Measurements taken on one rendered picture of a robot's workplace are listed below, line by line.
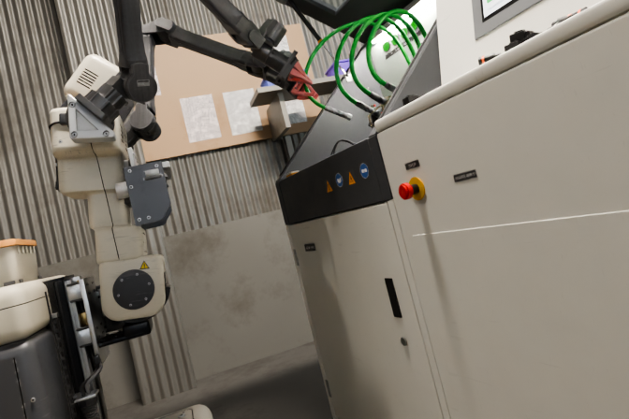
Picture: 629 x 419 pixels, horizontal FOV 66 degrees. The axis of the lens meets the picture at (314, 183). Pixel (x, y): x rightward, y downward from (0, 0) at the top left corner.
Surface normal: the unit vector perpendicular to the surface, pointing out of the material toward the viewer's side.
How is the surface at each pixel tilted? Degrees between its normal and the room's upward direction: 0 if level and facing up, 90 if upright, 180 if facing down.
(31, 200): 90
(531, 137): 90
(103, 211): 90
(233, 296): 90
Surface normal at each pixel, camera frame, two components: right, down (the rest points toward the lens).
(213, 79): 0.27, -0.14
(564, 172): -0.88, 0.19
